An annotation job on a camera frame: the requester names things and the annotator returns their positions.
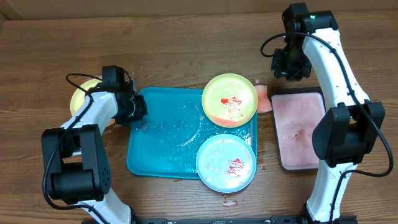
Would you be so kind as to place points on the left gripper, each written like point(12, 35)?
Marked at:
point(141, 110)

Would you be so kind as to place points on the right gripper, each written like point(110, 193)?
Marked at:
point(282, 71)

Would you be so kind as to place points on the pink sponge with dark scourer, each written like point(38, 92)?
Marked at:
point(264, 104)

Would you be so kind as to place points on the yellow plate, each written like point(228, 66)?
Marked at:
point(79, 96)

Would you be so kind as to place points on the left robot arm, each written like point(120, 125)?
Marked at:
point(77, 173)

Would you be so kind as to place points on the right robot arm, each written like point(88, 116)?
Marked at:
point(351, 124)

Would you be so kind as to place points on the black tray with soapy water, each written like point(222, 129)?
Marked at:
point(296, 113)

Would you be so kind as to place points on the teal plastic tray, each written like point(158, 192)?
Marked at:
point(166, 141)

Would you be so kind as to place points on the yellow-green plate at back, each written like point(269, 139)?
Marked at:
point(229, 100)

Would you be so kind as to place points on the light blue plate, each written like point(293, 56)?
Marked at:
point(226, 163)

